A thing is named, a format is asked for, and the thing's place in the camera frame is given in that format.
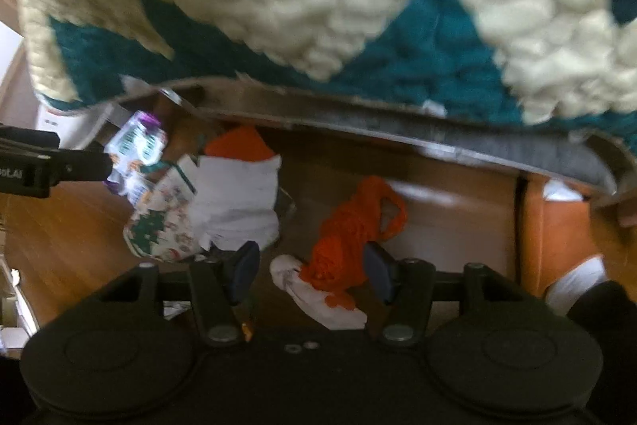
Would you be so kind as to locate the teal and cream knitted blanket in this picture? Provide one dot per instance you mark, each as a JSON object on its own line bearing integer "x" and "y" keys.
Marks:
{"x": 423, "y": 46}

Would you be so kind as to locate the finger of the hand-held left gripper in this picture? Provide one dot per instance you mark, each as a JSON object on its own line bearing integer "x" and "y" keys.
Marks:
{"x": 79, "y": 166}

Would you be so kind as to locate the purple snack packet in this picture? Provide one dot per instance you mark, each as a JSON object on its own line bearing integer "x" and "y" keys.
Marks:
{"x": 137, "y": 141}

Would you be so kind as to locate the white tissue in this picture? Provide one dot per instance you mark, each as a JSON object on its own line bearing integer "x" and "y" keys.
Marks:
{"x": 323, "y": 305}

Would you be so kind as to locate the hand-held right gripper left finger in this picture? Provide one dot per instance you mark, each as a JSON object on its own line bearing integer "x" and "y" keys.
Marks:
{"x": 247, "y": 270}

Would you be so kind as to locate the white cloth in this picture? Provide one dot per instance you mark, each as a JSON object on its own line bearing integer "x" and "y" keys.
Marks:
{"x": 577, "y": 285}

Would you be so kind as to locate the grey fabric strip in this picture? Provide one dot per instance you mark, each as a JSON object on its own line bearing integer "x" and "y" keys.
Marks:
{"x": 448, "y": 136}

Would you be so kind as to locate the orange cloth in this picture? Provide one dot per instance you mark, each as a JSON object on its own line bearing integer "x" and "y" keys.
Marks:
{"x": 239, "y": 145}

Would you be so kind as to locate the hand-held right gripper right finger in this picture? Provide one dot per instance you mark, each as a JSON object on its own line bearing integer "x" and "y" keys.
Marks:
{"x": 376, "y": 273}

